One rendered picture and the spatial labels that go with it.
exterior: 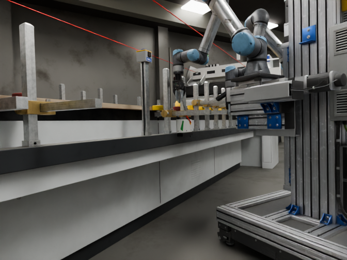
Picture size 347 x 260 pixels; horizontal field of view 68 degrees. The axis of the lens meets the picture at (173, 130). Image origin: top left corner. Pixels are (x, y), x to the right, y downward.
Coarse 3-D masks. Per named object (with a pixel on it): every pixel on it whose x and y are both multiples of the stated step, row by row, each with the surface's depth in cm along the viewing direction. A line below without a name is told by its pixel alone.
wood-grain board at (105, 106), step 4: (0, 96) 101; (4, 96) 102; (8, 96) 103; (40, 100) 115; (44, 100) 117; (52, 100) 120; (56, 100) 122; (60, 100) 124; (64, 100) 126; (68, 100) 128; (104, 104) 150; (108, 104) 153; (112, 104) 155; (116, 104) 158; (120, 104) 162; (104, 108) 157; (108, 108) 158; (112, 108) 159; (116, 108) 160; (120, 108) 162; (124, 108) 165; (128, 108) 168; (132, 108) 172; (136, 108) 176; (140, 108) 180; (172, 108) 219
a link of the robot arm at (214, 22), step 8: (216, 16) 169; (208, 24) 174; (216, 24) 171; (208, 32) 173; (216, 32) 176; (208, 40) 175; (200, 48) 178; (208, 48) 177; (200, 56) 176; (200, 64) 184
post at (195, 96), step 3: (195, 84) 225; (195, 87) 224; (195, 90) 225; (195, 93) 225; (195, 96) 225; (198, 96) 227; (195, 99) 225; (198, 99) 227; (195, 108) 225; (198, 108) 227; (195, 117) 225; (198, 117) 227; (195, 120) 226; (198, 120) 226; (195, 123) 226; (198, 123) 226; (195, 126) 226; (198, 126) 226
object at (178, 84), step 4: (176, 72) 175; (180, 72) 176; (176, 76) 178; (180, 76) 176; (172, 80) 176; (176, 80) 176; (180, 80) 175; (176, 84) 176; (180, 84) 175; (176, 88) 177; (180, 88) 177
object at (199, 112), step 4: (156, 112) 190; (160, 112) 189; (172, 112) 184; (176, 112) 183; (180, 112) 181; (184, 112) 179; (188, 112) 178; (192, 112) 176; (196, 112) 175; (200, 112) 173; (204, 112) 172; (208, 112) 171; (156, 116) 191; (160, 116) 192
